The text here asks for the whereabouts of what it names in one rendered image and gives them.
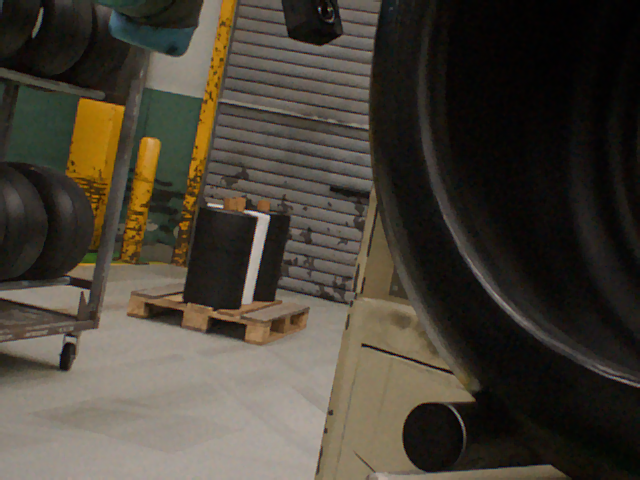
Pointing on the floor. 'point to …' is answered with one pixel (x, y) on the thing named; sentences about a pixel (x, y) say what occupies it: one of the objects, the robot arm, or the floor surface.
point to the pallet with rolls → (231, 275)
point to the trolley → (36, 52)
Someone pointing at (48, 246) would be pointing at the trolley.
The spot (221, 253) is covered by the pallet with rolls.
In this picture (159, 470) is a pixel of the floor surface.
